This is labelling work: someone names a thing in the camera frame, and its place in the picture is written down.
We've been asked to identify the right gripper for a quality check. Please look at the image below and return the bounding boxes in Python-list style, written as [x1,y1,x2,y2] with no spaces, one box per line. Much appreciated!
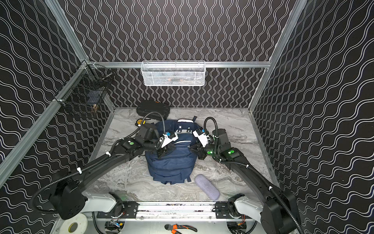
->
[188,141,221,160]

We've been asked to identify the navy blue backpack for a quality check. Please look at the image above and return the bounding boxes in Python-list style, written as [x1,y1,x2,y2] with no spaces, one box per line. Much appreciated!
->
[145,116,200,185]

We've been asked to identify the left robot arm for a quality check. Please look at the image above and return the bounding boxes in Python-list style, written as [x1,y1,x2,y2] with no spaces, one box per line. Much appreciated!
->
[30,120,178,220]

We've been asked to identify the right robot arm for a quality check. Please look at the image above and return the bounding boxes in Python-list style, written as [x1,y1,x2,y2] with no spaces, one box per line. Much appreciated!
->
[191,117,304,234]

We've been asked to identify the black zippered case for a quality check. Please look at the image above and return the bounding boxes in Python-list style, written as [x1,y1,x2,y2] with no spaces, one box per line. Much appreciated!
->
[136,100,170,121]

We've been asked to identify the purple glasses case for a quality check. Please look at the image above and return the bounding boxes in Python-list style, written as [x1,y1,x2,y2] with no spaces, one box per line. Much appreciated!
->
[194,174,220,200]

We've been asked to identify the yellow black tape measure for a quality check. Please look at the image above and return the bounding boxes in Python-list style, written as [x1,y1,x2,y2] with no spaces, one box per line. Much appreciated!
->
[135,119,145,127]

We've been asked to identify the white tape roll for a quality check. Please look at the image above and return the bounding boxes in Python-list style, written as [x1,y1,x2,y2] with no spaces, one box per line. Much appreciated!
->
[58,214,88,234]

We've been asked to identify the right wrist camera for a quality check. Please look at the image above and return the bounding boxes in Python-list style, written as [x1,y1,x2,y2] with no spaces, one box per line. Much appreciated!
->
[193,127,209,148]

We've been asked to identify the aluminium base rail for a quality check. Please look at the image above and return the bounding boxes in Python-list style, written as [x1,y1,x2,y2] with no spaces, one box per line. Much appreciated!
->
[58,200,293,221]

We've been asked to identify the orange handled pliers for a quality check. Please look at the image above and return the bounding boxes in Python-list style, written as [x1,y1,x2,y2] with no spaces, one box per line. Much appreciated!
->
[164,224,198,234]

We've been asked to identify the black wire basket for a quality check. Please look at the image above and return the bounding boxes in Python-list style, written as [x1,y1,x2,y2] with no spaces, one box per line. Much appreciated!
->
[57,64,115,119]

